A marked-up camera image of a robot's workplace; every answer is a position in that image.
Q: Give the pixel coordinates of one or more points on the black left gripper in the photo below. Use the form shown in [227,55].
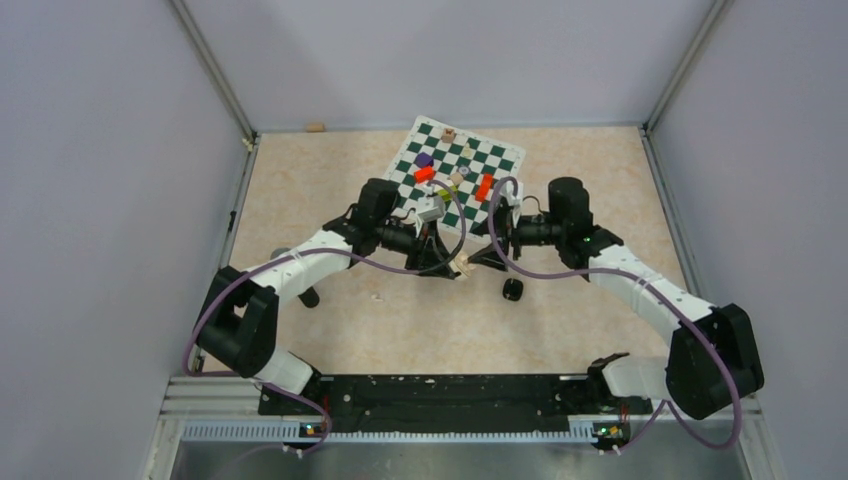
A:
[430,256]

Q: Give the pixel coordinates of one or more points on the brown wooden chess piece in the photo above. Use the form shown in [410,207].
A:
[448,135]

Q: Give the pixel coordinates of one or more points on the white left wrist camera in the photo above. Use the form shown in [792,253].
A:
[430,208]

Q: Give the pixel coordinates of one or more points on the purple toy brick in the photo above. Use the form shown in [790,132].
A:
[423,160]

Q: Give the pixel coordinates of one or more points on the green white chessboard mat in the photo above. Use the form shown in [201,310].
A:
[476,155]

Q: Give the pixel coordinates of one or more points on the green white toy brick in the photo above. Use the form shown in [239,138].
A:
[447,194]

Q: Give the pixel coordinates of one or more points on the white earbud charging case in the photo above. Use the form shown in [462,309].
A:
[461,266]

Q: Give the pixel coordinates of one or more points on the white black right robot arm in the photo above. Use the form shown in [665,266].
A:
[712,361]

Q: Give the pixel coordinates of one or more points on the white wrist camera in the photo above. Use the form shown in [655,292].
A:
[512,193]
[430,208]

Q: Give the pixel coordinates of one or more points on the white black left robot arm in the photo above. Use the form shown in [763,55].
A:
[238,322]

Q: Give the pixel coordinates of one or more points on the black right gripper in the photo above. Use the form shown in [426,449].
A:
[505,235]

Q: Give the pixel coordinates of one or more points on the black earbud charging case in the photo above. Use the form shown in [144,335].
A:
[513,289]

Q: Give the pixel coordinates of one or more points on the red toy brick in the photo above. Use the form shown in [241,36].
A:
[424,175]
[484,187]

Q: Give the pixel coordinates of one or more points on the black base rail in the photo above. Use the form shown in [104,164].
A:
[436,404]

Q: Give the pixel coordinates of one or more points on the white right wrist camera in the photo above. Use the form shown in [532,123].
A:
[512,193]

